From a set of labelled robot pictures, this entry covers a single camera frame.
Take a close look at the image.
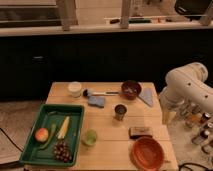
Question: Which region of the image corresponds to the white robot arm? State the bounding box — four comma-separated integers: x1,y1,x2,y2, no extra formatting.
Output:
159,62,213,124

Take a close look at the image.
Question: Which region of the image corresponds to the dark red bowl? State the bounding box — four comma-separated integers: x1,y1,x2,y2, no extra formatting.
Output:
121,80,142,100

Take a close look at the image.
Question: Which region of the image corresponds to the dark metal cup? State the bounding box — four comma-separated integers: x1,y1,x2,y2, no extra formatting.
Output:
115,104,127,121

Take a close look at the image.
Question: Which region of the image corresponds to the white cup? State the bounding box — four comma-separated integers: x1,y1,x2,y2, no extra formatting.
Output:
68,81,82,98

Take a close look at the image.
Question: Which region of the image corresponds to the grey triangular cloth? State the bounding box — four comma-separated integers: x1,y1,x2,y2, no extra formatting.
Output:
138,88,153,107

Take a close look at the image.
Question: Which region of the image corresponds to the green plastic cup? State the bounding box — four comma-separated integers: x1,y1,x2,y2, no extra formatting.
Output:
82,129,97,146

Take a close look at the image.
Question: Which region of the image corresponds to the dark brown sponge block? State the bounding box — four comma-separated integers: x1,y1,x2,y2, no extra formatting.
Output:
129,127,152,139

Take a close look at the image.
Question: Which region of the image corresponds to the yellow corn cob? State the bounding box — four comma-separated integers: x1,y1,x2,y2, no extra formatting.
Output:
57,116,70,139

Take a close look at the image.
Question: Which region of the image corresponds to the green chili pepper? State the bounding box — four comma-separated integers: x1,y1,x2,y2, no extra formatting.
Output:
39,124,57,150

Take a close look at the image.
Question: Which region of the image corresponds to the green plastic tray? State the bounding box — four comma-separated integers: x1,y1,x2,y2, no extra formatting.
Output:
19,104,84,167

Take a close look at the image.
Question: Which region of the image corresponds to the dark grape bunch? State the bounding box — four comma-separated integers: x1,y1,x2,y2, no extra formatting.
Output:
53,141,72,163

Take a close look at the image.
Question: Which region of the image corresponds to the orange terracotta bowl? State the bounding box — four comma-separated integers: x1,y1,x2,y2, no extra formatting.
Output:
131,136,164,171

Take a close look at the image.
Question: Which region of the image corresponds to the red yellow apple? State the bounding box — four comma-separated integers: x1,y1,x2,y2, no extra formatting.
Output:
35,128,49,142

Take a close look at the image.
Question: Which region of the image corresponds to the dish brush with white handle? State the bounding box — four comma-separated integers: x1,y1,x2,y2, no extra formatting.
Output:
83,89,119,97

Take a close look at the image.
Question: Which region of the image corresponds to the black floor cable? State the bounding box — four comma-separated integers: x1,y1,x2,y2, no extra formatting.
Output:
0,127,24,154

